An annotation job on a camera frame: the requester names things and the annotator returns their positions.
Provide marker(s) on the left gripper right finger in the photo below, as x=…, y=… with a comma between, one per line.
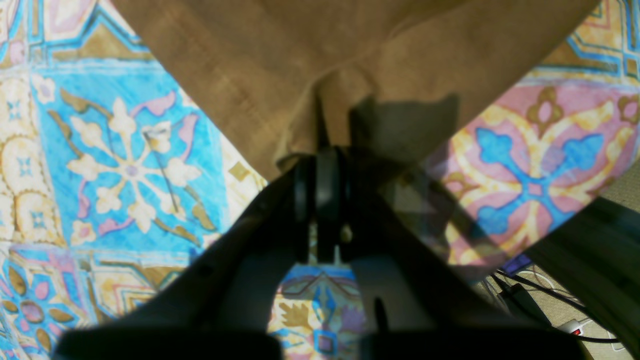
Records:
x=416, y=307

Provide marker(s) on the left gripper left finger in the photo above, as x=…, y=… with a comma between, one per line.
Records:
x=222, y=302

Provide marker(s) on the patterned tablecloth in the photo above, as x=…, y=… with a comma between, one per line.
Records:
x=113, y=181

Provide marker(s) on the brown t-shirt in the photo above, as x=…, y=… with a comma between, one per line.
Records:
x=396, y=78

